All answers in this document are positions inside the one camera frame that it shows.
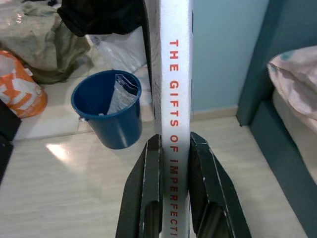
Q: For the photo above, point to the blue upholstered headboard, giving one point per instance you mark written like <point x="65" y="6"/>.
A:
<point x="284" y="29"/>

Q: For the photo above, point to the clear plastic bag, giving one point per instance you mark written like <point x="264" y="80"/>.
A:
<point x="121" y="52"/>

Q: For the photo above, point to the large black fabric bag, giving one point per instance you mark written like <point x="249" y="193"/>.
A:
<point x="104" y="15"/>

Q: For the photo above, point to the blue plastic bucket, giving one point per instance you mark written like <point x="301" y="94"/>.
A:
<point x="114" y="124"/>

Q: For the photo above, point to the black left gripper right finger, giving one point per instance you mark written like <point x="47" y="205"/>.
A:
<point x="215" y="188"/>

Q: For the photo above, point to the black door frame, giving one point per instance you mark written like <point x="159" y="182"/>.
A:
<point x="147" y="49"/>

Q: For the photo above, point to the white book blue lettering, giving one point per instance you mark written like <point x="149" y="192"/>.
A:
<point x="175" y="74"/>

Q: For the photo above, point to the khaki cloth sack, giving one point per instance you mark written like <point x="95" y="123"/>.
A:
<point x="37" y="39"/>

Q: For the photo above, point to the dark blue bed base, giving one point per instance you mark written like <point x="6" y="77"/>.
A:
<point x="280" y="148"/>

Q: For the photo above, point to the grey crumpled plastic bag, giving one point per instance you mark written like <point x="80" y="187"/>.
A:
<point x="121" y="96"/>

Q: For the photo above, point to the orange white plastic bag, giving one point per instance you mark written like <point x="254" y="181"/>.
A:
<point x="22" y="94"/>

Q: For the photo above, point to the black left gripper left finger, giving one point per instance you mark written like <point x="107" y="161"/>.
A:
<point x="146" y="188"/>

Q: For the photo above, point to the pink orange-patterned pillow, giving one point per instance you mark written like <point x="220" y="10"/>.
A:
<point x="297" y="81"/>

